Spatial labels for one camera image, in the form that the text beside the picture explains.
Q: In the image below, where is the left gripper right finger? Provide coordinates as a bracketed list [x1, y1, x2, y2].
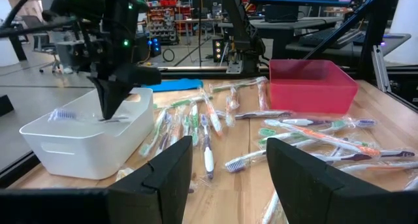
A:
[266, 137, 418, 224]

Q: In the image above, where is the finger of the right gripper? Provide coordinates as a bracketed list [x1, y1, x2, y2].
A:
[112, 64, 163, 94]
[88, 74, 131, 120]

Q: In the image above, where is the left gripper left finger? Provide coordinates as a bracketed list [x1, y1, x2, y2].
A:
[0, 135, 194, 224]

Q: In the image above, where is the black lit computer tower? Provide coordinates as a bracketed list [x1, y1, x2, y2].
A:
[148, 37, 163, 57]
[212, 37, 226, 63]

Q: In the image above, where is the blue flat plastic lid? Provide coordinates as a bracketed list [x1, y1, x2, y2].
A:
[142, 78, 204, 93]

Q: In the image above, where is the white plastic bin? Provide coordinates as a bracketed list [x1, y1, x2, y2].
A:
[18, 87, 155, 181]

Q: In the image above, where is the shelf with red bins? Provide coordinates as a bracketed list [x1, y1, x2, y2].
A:
[146, 0, 193, 44]

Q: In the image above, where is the pink plastic bin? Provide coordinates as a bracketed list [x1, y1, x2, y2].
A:
[268, 59, 359, 116]

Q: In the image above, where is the black dock box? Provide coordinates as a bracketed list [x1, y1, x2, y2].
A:
[263, 4, 300, 23]

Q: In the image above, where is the black computer keyboard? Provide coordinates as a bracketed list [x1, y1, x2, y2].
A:
[298, 27, 363, 49]

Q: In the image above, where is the grey office desk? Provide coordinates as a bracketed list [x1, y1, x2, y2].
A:
[217, 16, 412, 60]

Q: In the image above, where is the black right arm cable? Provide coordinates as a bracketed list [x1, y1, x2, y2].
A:
[0, 0, 79, 39]

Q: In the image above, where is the black aluminium rig frame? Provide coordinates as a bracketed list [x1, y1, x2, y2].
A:
[0, 0, 418, 189]

